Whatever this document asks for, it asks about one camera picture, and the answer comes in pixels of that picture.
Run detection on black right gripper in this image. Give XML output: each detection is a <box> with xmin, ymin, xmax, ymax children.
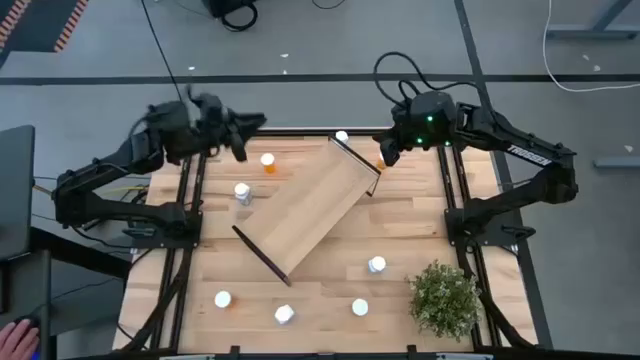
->
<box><xmin>372</xmin><ymin>101</ymin><xmax>426</xmax><ymax>168</ymax></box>

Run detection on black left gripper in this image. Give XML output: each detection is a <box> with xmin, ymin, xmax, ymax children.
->
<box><xmin>198</xmin><ymin>92</ymin><xmax>268</xmax><ymax>163</ymax></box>

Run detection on wooden shelf with black frames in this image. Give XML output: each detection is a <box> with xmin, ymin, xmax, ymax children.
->
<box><xmin>231</xmin><ymin>134</ymin><xmax>384</xmax><ymax>289</ymax></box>

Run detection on black box on floor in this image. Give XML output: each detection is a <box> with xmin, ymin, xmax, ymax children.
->
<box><xmin>202</xmin><ymin>0</ymin><xmax>256</xmax><ymax>19</ymax></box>

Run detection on small green potted plant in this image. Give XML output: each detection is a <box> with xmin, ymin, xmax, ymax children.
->
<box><xmin>405</xmin><ymin>258</ymin><xmax>484</xmax><ymax>344</ymax></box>

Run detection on grey metal bar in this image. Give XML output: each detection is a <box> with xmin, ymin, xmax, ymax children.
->
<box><xmin>593</xmin><ymin>156</ymin><xmax>640</xmax><ymax>169</ymax></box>

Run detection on dark grey monitor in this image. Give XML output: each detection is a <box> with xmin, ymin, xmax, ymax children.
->
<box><xmin>0</xmin><ymin>124</ymin><xmax>36</xmax><ymax>261</ymax></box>

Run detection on grey metal stand base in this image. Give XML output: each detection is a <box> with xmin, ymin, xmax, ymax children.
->
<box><xmin>545</xmin><ymin>0</ymin><xmax>640</xmax><ymax>40</ymax></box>

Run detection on black mat orange striped edges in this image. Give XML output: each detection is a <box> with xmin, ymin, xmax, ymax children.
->
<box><xmin>0</xmin><ymin>0</ymin><xmax>90</xmax><ymax>69</ymax></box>

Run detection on dark grey desk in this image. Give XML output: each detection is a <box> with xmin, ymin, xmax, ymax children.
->
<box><xmin>0</xmin><ymin>224</ymin><xmax>132</xmax><ymax>360</ymax></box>

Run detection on black computer mouse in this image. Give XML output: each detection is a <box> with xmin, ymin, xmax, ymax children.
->
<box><xmin>13</xmin><ymin>313</ymin><xmax>42</xmax><ymax>334</ymax></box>

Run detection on person's hand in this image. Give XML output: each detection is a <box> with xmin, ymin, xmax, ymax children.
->
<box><xmin>0</xmin><ymin>319</ymin><xmax>40</xmax><ymax>360</ymax></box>

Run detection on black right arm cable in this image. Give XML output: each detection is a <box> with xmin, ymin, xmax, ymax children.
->
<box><xmin>373</xmin><ymin>50</ymin><xmax>484</xmax><ymax>107</ymax></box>

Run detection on black looped cable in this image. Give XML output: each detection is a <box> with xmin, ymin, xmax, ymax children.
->
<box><xmin>219</xmin><ymin>2</ymin><xmax>260</xmax><ymax>33</ymax></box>

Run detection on long black floor cable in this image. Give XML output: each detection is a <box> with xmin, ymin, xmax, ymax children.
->
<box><xmin>139</xmin><ymin>0</ymin><xmax>185</xmax><ymax>104</ymax></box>

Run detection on white floor cable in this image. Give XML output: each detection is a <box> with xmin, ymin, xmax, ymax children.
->
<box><xmin>542</xmin><ymin>0</ymin><xmax>640</xmax><ymax>94</ymax></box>

